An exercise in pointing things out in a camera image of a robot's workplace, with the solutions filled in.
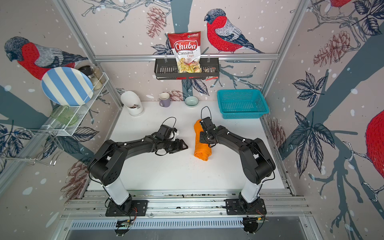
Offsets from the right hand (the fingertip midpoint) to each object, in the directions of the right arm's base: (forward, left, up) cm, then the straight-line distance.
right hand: (204, 138), depth 94 cm
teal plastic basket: (+38, -32, -5) cm, 50 cm away
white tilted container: (+26, +54, +6) cm, 60 cm away
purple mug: (+32, +31, +4) cm, 45 cm away
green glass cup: (-8, +67, +30) cm, 74 cm away
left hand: (-6, +10, +1) cm, 12 cm away
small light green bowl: (+35, +10, -1) cm, 37 cm away
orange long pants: (-11, 0, +5) cm, 13 cm away
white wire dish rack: (-14, +68, +29) cm, 75 cm away
